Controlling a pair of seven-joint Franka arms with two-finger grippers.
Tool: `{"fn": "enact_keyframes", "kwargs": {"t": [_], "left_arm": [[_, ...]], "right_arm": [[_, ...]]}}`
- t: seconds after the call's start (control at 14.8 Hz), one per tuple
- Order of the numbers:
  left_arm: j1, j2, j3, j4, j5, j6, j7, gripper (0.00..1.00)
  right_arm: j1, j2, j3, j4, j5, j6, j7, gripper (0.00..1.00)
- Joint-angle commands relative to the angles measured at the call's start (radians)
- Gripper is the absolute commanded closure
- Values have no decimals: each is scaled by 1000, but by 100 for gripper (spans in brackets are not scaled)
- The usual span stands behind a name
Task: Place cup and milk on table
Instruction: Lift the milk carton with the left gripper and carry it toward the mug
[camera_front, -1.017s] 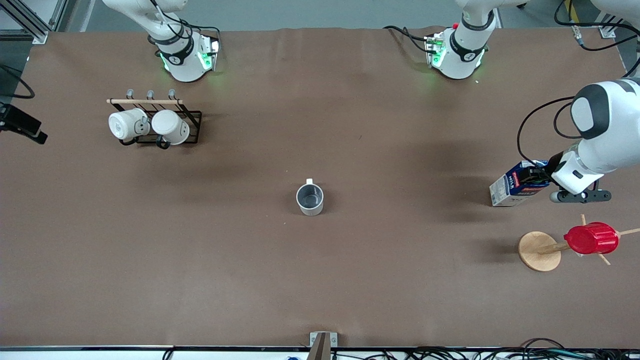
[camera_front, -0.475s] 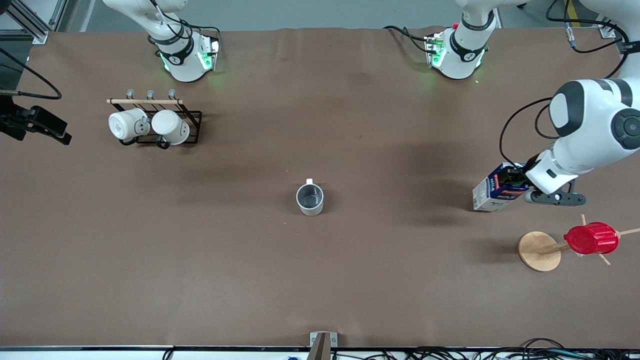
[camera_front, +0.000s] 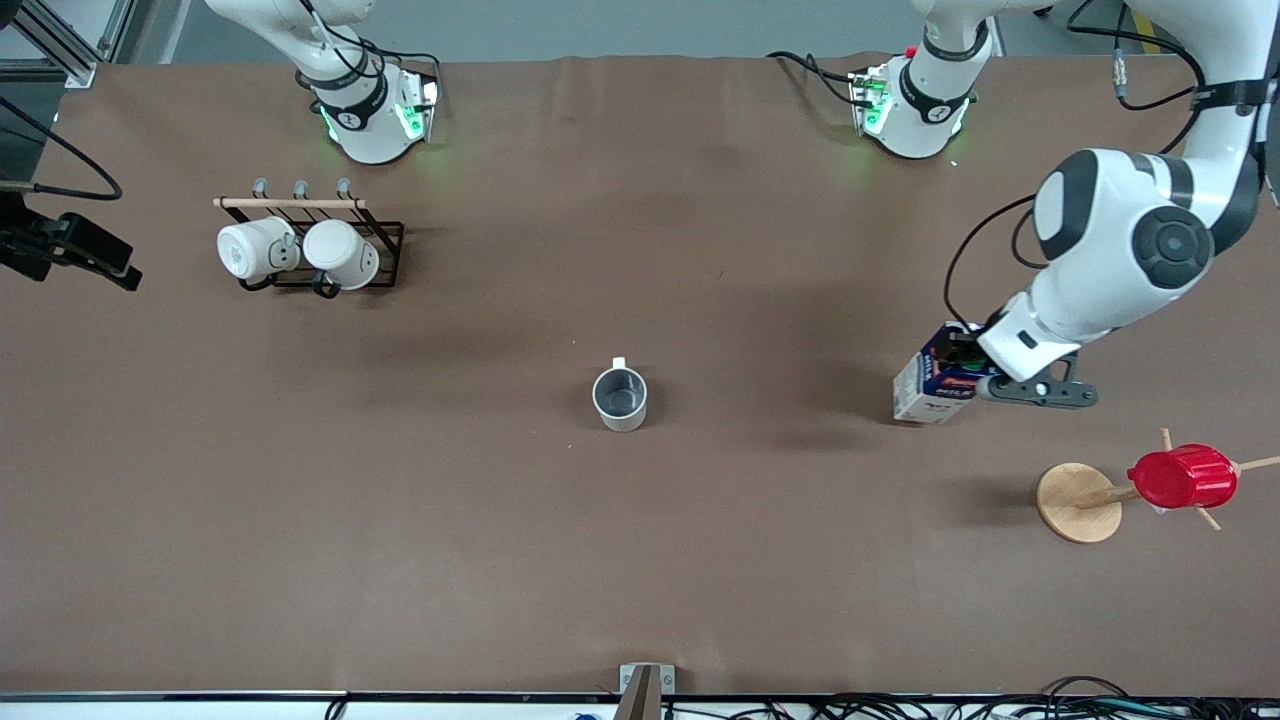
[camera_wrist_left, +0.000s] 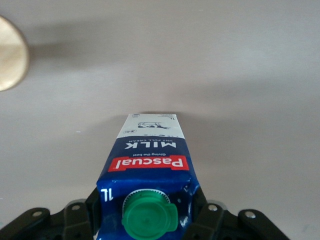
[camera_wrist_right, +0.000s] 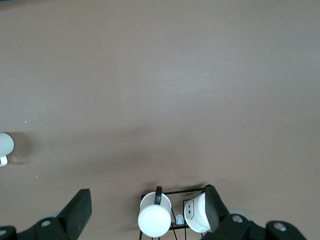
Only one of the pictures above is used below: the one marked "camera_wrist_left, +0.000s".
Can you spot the blue white milk carton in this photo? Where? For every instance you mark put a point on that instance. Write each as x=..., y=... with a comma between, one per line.
x=150, y=155

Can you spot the wooden mug tree stand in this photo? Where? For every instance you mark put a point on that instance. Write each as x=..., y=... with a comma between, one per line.
x=10, y=55

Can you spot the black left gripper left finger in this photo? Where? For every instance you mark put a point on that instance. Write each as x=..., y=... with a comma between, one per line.
x=77, y=220

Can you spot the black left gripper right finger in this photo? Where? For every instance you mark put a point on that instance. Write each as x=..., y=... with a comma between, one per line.
x=207, y=220

